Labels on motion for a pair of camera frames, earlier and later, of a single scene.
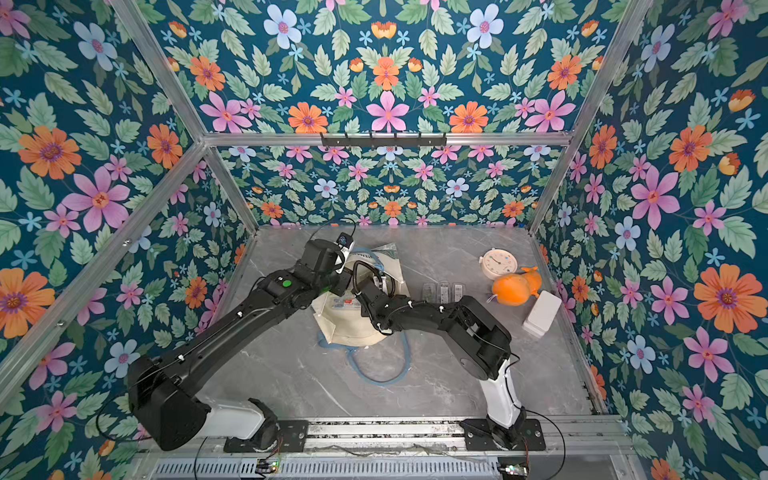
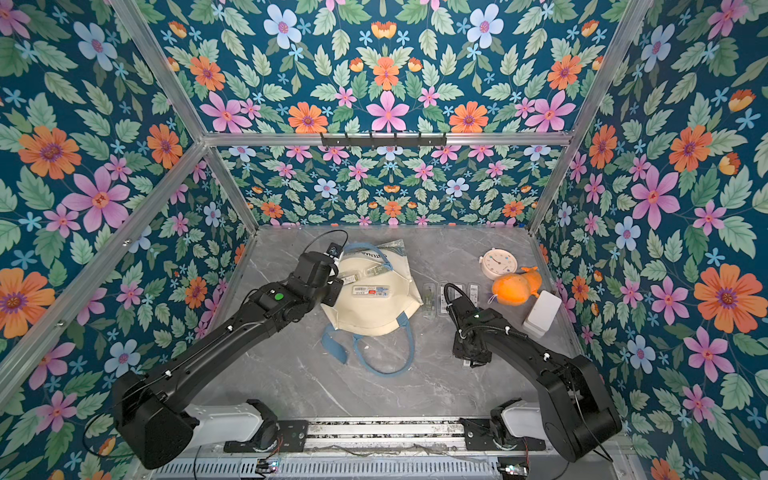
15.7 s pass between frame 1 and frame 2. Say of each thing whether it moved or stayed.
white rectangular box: stayed
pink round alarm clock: stayed
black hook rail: stayed
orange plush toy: stayed
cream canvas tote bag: moved
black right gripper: moved
